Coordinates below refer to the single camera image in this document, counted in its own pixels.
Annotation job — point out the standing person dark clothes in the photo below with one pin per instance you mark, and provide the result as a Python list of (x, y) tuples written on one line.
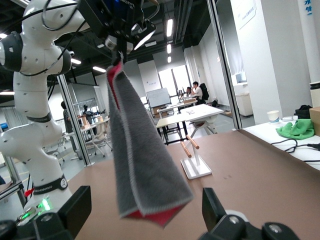
[(67, 117)]

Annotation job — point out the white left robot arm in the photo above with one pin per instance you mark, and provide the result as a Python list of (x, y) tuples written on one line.
[(32, 112)]

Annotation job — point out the white cabinet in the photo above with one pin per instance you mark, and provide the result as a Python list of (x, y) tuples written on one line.
[(243, 105)]

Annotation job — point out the whiteboard on stand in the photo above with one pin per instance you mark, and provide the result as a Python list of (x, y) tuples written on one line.
[(158, 97)]

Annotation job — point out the white office chair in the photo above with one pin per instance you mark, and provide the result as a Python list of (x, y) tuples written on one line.
[(98, 135)]

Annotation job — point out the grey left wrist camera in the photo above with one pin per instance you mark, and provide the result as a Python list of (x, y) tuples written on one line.
[(143, 30)]

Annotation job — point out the white rack with wooden rods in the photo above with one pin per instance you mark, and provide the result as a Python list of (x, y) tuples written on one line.
[(197, 172)]

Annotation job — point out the seated person dark clothes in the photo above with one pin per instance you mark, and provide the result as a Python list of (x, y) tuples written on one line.
[(188, 90)]

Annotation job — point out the white side table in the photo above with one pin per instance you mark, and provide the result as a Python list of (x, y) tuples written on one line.
[(260, 131)]

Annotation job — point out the beige desk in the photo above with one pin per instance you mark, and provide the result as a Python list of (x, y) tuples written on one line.
[(167, 122)]

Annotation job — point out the wide aluminium frame post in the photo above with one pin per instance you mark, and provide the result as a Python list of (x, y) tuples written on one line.
[(223, 62)]

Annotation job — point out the grey and red cloth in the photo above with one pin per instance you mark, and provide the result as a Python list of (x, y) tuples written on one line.
[(140, 150)]

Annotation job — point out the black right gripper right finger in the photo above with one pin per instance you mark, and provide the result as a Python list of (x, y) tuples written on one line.
[(220, 225)]

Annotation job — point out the white flask black band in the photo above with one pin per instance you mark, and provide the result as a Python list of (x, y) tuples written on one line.
[(315, 97)]

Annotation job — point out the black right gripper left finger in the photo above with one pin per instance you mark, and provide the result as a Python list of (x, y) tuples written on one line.
[(67, 220)]

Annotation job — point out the white desk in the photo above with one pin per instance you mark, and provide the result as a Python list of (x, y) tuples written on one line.
[(200, 110)]

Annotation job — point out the slim aluminium frame post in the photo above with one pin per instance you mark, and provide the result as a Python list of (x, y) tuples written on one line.
[(75, 120)]

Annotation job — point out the small white case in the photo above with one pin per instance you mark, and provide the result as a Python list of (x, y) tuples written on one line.
[(288, 118)]

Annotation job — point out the cardboard box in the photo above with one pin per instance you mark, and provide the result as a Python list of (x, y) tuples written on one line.
[(315, 117)]

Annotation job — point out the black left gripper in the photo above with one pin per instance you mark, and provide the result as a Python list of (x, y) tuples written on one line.
[(112, 15)]

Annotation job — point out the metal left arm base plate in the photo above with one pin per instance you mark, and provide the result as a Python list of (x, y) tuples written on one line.
[(25, 217)]

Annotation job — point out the white paper cup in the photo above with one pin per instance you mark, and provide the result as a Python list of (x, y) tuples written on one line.
[(273, 117)]

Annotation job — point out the black office chair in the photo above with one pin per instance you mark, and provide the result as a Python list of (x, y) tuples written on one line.
[(205, 92)]

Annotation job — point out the black bag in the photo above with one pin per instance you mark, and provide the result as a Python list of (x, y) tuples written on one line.
[(303, 110)]

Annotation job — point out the seated person white shirt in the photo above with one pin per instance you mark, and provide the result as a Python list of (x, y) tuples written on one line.
[(198, 91)]

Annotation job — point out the green cloth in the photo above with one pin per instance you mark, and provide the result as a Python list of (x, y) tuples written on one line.
[(297, 130)]

